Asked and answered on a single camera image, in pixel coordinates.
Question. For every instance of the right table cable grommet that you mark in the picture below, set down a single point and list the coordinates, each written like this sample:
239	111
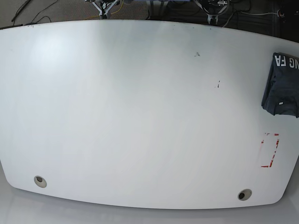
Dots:
244	194

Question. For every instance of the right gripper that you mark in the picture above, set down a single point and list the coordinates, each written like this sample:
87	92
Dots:
103	7

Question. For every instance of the red tape rectangle marking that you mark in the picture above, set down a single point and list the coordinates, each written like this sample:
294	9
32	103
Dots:
269	146

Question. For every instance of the dark blue t-shirt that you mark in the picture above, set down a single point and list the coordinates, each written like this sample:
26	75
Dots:
281	94

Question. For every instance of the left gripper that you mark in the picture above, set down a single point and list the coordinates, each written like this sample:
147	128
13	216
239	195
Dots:
213	9

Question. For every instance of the left table cable grommet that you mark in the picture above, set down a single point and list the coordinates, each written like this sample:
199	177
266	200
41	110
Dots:
40	182

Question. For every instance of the table cable grommet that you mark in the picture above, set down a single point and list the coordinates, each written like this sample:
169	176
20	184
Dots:
244	194
40	182

